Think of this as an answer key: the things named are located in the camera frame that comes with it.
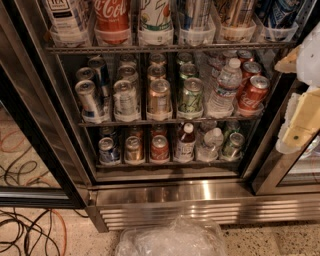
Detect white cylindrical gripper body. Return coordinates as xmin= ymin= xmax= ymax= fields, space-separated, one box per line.
xmin=296 ymin=22 xmax=320 ymax=87

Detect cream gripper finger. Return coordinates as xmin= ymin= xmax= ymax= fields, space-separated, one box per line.
xmin=276 ymin=87 xmax=320 ymax=154
xmin=275 ymin=46 xmax=300 ymax=73

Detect red coke can bottom shelf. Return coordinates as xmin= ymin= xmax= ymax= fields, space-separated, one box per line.
xmin=150 ymin=135 xmax=169 ymax=161

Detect red coke can shelf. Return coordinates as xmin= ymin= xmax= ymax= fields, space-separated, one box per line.
xmin=237 ymin=75 xmax=270 ymax=116
xmin=150 ymin=135 xmax=169 ymax=161

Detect red coke can middle shelf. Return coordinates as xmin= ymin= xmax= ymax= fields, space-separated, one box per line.
xmin=237 ymin=75 xmax=270 ymax=116

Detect glass fridge door right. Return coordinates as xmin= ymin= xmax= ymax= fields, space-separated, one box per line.
xmin=248 ymin=79 xmax=320 ymax=195

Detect glass fridge door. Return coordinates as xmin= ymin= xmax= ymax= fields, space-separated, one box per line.
xmin=0 ymin=68 xmax=84 ymax=209
xmin=248 ymin=79 xmax=320 ymax=195

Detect green can bottom shelf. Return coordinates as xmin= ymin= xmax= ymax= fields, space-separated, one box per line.
xmin=221 ymin=132 xmax=245 ymax=161

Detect green can shelf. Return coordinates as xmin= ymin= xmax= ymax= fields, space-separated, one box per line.
xmin=221 ymin=132 xmax=245 ymax=161
xmin=177 ymin=77 xmax=203 ymax=119

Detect clear water bottle middle shelf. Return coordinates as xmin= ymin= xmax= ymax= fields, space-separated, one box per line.
xmin=206 ymin=58 xmax=242 ymax=118

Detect clear water bottle shelf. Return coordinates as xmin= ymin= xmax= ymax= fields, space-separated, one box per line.
xmin=206 ymin=58 xmax=242 ymax=118
xmin=196 ymin=128 xmax=224 ymax=162

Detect clear water bottle bottom shelf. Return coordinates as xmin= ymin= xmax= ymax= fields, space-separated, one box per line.
xmin=196 ymin=128 xmax=224 ymax=162

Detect green can middle shelf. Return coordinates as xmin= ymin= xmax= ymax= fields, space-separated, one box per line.
xmin=177 ymin=77 xmax=203 ymax=119

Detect copper can middle shelf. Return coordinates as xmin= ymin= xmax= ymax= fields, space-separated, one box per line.
xmin=147 ymin=79 xmax=172 ymax=121

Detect green white bottle top shelf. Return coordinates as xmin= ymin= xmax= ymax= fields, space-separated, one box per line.
xmin=139 ymin=0 xmax=172 ymax=45

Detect red coke can behind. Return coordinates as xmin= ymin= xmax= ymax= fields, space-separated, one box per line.
xmin=151 ymin=124 xmax=167 ymax=136

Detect stainless steel fridge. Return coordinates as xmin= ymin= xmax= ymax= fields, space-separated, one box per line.
xmin=0 ymin=0 xmax=320 ymax=232

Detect white silver can middle shelf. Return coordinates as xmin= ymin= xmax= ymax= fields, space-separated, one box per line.
xmin=113 ymin=80 xmax=141 ymax=122

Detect gold can bottom shelf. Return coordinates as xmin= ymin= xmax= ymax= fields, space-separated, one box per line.
xmin=125 ymin=136 xmax=144 ymax=161

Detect large coke bottle top shelf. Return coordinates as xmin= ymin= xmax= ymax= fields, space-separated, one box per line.
xmin=94 ymin=0 xmax=130 ymax=45

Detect blue can bottom shelf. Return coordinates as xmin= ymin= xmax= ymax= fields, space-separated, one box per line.
xmin=98 ymin=137 xmax=120 ymax=165

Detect silver blue can middle shelf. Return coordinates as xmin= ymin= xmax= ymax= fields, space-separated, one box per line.
xmin=75 ymin=80 xmax=105 ymax=124

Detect white tea carton top shelf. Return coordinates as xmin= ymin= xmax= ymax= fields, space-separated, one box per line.
xmin=42 ymin=0 xmax=90 ymax=47

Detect glass fridge door left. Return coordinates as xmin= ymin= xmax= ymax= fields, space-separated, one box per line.
xmin=0 ymin=68 xmax=84 ymax=209

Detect brown tea bottle white cap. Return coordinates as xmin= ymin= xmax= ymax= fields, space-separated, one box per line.
xmin=174 ymin=122 xmax=195 ymax=163

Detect clear plastic bag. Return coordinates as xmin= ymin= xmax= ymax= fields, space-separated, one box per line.
xmin=115 ymin=216 xmax=228 ymax=256

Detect orange cable on floor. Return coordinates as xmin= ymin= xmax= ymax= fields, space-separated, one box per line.
xmin=49 ymin=209 xmax=68 ymax=256

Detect black cables on floor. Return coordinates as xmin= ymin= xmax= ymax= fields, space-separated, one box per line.
xmin=0 ymin=208 xmax=63 ymax=256

